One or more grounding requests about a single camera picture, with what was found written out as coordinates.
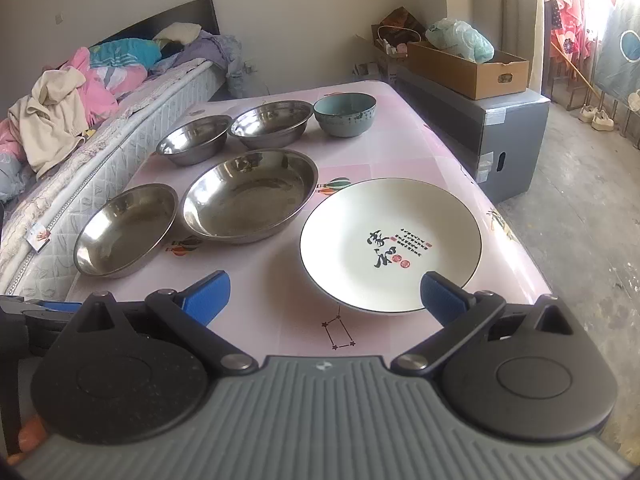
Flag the white ceramic plate with calligraphy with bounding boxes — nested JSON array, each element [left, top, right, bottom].
[[299, 178, 483, 314]]

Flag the steel shallow plate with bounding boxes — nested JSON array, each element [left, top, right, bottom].
[[74, 183, 179, 278]]

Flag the large steel basin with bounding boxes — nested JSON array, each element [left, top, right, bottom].
[[180, 148, 319, 245]]

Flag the small steel bowl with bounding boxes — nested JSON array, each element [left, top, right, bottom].
[[155, 115, 232, 167]]

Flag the medium steel bowl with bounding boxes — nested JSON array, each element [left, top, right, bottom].
[[229, 100, 314, 150]]

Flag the teal ceramic bowl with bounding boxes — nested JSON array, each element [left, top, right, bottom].
[[314, 92, 378, 139]]

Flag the person's left hand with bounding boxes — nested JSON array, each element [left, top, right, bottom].
[[8, 415, 48, 465]]

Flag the white quilted mattress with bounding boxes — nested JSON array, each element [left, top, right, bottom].
[[1, 58, 226, 300]]

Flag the pink patterned tablecloth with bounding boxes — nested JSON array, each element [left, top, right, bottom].
[[64, 79, 554, 361]]

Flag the grey large carton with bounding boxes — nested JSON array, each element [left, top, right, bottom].
[[396, 68, 550, 204]]

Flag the cream garment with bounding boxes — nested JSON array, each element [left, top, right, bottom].
[[8, 66, 104, 179]]

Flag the brown cardboard tray box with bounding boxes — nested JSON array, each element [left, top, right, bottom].
[[408, 41, 529, 101]]

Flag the white shoes pair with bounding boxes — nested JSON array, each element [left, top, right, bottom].
[[578, 105, 615, 132]]

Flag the purple grey clothes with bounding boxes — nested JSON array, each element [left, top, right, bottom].
[[151, 30, 258, 99]]

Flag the teal patterned pillow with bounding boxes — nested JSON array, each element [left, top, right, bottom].
[[89, 38, 162, 70]]

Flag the green plastic bag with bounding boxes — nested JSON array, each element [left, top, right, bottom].
[[425, 18, 495, 64]]

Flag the open box with clutter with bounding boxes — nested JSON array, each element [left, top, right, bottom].
[[354, 6, 426, 86]]

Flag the black headboard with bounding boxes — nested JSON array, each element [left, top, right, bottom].
[[99, 0, 220, 44]]

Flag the blue circle patterned sheet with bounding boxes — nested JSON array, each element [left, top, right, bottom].
[[594, 1, 639, 101]]

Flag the pink hanging clothes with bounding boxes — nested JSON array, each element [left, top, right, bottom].
[[546, 0, 594, 61]]

